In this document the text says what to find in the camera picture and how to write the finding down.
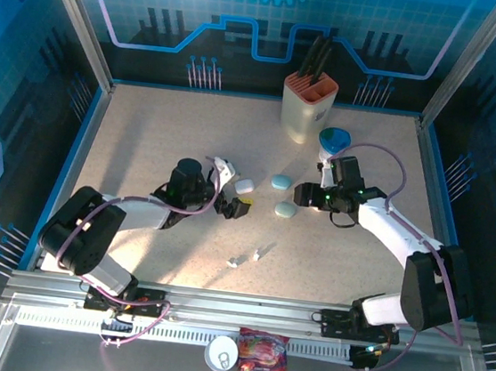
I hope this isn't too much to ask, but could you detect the white cup blue lid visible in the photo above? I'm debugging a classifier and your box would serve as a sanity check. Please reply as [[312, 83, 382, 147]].
[[316, 125, 354, 162]]

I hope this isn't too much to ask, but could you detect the beige knife block orange top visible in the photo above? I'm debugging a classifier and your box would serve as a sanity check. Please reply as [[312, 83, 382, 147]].
[[277, 70, 341, 149]]

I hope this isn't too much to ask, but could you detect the white pull-tab can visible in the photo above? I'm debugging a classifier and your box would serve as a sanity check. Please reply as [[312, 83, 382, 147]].
[[202, 332, 241, 371]]

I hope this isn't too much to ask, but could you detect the purple Fox's candy bag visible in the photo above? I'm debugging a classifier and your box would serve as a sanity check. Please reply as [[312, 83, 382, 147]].
[[233, 326, 299, 371]]

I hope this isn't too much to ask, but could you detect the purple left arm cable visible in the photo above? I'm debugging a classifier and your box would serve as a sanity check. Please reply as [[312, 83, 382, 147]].
[[45, 140, 226, 359]]

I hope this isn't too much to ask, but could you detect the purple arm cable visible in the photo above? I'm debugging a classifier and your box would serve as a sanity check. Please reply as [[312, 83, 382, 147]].
[[310, 139, 485, 371], [45, 140, 226, 359]]

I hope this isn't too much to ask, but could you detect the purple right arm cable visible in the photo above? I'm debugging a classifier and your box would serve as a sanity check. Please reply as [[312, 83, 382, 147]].
[[310, 139, 485, 371]]

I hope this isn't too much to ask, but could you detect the aluminium side rail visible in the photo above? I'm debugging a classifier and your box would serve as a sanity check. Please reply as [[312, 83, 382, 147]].
[[34, 77, 117, 277], [396, 118, 483, 319]]

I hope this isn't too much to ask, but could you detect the aluminium front rail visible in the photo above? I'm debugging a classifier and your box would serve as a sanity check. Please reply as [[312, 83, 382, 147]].
[[1, 265, 484, 356]]

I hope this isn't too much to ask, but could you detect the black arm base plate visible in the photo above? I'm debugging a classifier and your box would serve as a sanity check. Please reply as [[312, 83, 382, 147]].
[[318, 308, 403, 347], [82, 280, 170, 320]]

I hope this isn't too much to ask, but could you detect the black handled knife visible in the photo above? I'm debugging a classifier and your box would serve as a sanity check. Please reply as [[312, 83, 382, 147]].
[[313, 44, 336, 88], [297, 32, 323, 81], [306, 35, 333, 87]]

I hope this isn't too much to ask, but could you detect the white slotted cable duct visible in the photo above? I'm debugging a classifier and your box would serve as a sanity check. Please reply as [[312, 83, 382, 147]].
[[14, 305, 354, 364]]

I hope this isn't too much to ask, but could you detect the aluminium frame post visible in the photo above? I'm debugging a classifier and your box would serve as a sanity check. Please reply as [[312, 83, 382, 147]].
[[419, 0, 496, 134], [22, 0, 126, 93]]

